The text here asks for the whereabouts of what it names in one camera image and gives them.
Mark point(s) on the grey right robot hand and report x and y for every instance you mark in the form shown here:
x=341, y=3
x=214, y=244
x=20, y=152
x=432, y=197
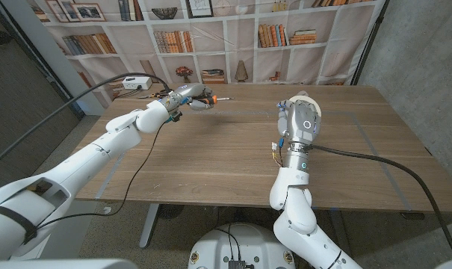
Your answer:
x=300, y=123

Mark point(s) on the grey table leg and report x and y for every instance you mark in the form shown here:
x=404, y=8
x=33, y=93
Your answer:
x=149, y=228
x=339, y=228

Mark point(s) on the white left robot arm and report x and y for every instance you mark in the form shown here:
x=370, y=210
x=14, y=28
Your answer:
x=80, y=164

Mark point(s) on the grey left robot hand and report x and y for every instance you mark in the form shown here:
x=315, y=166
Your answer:
x=188, y=91

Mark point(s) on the black orange screwdriver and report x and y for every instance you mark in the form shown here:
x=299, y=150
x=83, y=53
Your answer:
x=212, y=99

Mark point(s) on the black backdrop stand pole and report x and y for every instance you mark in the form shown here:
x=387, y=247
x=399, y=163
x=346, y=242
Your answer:
x=361, y=67

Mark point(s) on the white power strip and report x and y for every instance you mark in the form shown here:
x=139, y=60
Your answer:
x=136, y=83

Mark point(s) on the printed bookshelf backdrop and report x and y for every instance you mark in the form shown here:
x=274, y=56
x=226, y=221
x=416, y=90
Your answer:
x=337, y=56

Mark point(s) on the beige masking tape roll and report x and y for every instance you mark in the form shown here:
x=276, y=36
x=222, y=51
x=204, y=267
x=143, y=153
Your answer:
x=304, y=98

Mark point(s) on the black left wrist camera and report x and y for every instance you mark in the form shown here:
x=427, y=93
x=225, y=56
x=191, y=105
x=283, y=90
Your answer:
x=175, y=117

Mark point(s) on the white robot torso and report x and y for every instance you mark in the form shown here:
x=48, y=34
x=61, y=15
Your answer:
x=244, y=243

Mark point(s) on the black orange scissors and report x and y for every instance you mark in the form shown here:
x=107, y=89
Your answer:
x=151, y=96

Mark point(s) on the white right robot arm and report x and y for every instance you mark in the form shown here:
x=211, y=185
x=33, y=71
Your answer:
x=296, y=216

